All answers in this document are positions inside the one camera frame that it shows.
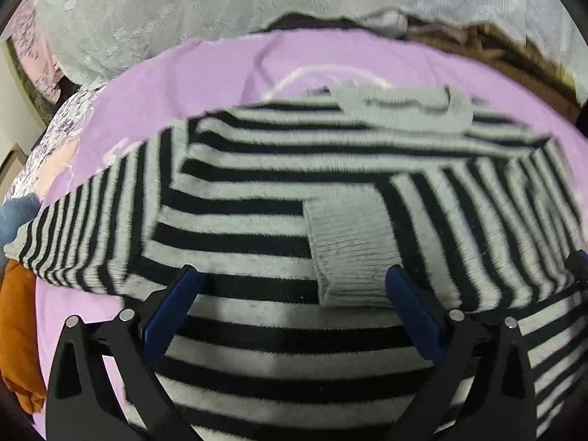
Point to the blue fleece garment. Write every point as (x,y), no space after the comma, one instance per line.
(15,213)

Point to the white lace cover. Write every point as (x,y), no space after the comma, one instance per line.
(96,40)

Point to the pink floral fabric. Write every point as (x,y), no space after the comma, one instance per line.
(33,51)

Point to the purple floral bedding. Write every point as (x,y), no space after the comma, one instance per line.
(56,149)

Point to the purple smile bed sheet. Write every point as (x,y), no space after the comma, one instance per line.
(199,76)

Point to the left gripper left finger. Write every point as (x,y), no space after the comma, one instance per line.
(82,404)

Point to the orange garment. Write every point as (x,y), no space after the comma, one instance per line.
(20,365)

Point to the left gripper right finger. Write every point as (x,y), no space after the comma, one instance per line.
(482,386)

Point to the black grey striped sweater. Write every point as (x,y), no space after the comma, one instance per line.
(279,205)

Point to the wooden picture frame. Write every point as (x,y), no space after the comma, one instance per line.
(14,162)

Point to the white folded cloth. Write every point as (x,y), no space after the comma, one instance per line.
(389,23)

